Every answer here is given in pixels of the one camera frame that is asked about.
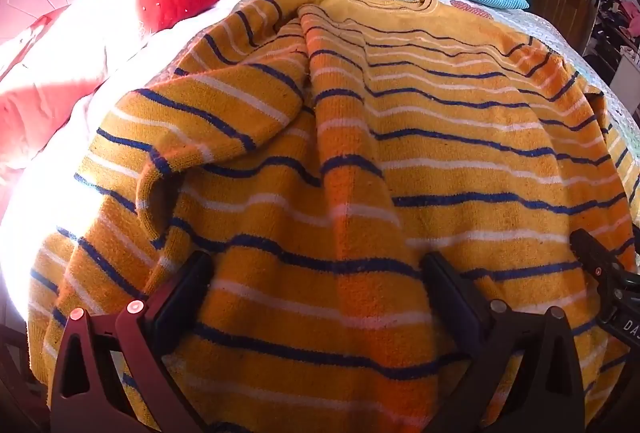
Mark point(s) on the patchwork quilted bedspread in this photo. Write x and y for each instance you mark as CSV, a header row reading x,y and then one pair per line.
x,y
550,35

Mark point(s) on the yellow striped knit sweater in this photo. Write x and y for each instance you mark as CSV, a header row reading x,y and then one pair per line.
x,y
380,153

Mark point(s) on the white bed sheet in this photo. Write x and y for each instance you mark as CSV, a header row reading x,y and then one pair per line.
x,y
45,203

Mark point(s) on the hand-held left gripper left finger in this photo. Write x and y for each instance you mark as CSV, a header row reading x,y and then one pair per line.
x,y
187,285

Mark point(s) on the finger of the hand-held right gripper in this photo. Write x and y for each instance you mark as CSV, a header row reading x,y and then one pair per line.
x,y
595,258

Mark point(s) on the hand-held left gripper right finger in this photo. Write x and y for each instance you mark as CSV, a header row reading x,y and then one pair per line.
x,y
452,298

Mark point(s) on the cluttered storage rack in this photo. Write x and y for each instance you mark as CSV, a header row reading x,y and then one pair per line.
x,y
612,38

